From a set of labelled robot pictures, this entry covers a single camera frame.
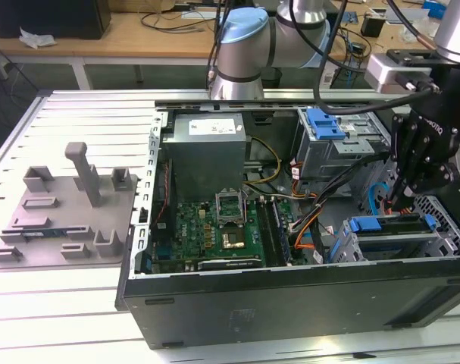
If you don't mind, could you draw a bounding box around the black open PC case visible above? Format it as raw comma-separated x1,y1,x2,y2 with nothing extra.
114,97,460,350

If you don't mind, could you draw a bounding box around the small black box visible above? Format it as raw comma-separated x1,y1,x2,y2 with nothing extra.
361,17,385,38

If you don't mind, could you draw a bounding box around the clear plastic bag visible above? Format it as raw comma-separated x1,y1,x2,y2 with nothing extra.
399,20,437,43

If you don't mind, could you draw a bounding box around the metal socket cover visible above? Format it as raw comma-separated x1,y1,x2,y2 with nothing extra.
213,188,246,227

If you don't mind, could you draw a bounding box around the metal optical drive cage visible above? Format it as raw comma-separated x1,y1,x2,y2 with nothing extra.
294,107,398,183

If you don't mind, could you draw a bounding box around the thick black wire bundle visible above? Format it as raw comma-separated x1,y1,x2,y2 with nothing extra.
289,149,392,238

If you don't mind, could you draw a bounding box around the crumpled white paper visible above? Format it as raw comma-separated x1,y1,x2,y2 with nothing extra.
19,26,58,50

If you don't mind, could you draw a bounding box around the black case fan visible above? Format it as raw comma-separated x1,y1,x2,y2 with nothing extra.
152,158,174,247

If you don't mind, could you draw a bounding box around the black hanging cable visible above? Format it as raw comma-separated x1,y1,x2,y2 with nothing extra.
205,0,231,89

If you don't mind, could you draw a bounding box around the green motherboard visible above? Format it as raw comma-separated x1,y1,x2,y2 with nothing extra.
149,196,295,272

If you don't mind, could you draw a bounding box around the orange flat wire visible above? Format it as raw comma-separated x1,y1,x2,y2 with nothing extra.
293,223,318,252

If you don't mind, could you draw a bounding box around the large black computer tower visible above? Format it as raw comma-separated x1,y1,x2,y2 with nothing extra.
0,0,111,41

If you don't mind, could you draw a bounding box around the blue plastic drive latch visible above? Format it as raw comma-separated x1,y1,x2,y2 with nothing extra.
306,108,345,140

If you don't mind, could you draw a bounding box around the blue cardboard box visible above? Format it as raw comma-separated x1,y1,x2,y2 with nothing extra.
421,0,453,18

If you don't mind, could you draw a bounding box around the wooden desk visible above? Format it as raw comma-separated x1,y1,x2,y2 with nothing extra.
0,0,460,90

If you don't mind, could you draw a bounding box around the yellow black supply wire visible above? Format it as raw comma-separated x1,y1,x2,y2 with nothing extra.
246,136,283,187

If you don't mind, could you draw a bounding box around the grey parts rack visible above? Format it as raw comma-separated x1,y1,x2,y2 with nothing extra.
0,142,139,271

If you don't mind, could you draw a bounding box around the hard disk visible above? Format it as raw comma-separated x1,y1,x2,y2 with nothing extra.
327,212,438,263

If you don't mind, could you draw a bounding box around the black graphics card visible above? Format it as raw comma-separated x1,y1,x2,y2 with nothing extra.
195,256,263,271

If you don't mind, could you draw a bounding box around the blue data wire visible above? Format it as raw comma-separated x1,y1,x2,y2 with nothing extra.
368,183,390,219

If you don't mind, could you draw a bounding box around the CPU socket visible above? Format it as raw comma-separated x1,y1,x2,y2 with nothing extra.
218,225,246,252

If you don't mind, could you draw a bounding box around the orange black power wire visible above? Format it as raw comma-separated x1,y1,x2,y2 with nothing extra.
380,189,416,219

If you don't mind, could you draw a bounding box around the metal disk bay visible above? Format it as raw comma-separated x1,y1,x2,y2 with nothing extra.
326,212,460,263

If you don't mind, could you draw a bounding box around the red black fan wire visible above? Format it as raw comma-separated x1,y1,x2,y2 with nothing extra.
155,162,171,225

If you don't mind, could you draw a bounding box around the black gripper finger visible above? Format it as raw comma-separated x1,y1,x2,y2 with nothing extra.
387,112,420,210
398,149,445,208

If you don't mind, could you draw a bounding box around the grey power supply unit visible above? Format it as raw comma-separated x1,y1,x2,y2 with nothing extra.
161,112,249,202

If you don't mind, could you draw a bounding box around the black camera cable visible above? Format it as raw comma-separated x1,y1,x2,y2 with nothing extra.
313,0,441,115

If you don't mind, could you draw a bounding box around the black RAM slot bank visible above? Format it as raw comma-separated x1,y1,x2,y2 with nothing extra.
255,196,282,267

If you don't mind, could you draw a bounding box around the black mesh waste bin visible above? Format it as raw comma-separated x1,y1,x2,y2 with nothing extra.
261,67,282,89

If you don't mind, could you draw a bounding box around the dark RAM stick white label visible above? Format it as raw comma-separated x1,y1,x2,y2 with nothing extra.
21,226,70,239

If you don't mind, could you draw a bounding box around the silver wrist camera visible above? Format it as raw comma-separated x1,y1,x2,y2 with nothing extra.
365,49,434,95

